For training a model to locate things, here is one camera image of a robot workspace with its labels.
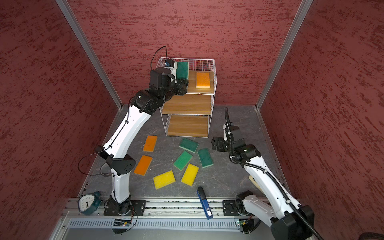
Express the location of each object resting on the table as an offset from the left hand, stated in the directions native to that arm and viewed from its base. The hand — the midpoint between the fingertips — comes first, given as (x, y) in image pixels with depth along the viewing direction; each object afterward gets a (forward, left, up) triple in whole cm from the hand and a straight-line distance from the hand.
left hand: (182, 84), depth 70 cm
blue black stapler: (-47, -13, -40) cm, 64 cm away
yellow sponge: (-32, +11, -43) cm, 54 cm away
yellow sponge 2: (-28, -4, -43) cm, 52 cm away
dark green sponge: (-18, -13, -43) cm, 48 cm away
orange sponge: (-9, +24, -42) cm, 49 cm away
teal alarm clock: (-45, +46, -40) cm, 76 cm away
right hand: (-18, -19, -26) cm, 37 cm away
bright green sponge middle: (-21, +1, -43) cm, 47 cm away
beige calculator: (-32, -39, -42) cm, 65 cm away
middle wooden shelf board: (+6, -2, -19) cm, 20 cm away
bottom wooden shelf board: (+7, -1, -42) cm, 43 cm away
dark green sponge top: (-9, -2, -43) cm, 44 cm away
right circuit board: (-52, -33, -44) cm, 76 cm away
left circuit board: (-52, +31, -46) cm, 76 cm away
